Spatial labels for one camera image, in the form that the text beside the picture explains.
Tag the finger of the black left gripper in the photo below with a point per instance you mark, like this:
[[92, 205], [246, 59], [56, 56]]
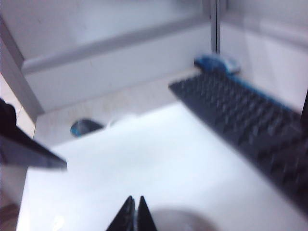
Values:
[[24, 151]]

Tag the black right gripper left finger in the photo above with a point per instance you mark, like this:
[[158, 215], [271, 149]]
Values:
[[125, 216]]

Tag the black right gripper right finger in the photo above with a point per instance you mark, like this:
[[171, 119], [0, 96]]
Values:
[[145, 216]]

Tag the white raised board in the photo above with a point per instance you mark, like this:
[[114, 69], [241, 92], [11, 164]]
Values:
[[144, 156]]

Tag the dark blue oval object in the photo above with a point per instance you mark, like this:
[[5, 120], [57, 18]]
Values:
[[84, 127]]

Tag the black keyboard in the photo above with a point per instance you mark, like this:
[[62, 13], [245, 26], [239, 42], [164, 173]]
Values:
[[240, 115]]

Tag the grey aluminium partition post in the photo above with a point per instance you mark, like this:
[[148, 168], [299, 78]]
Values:
[[214, 24], [16, 67]]

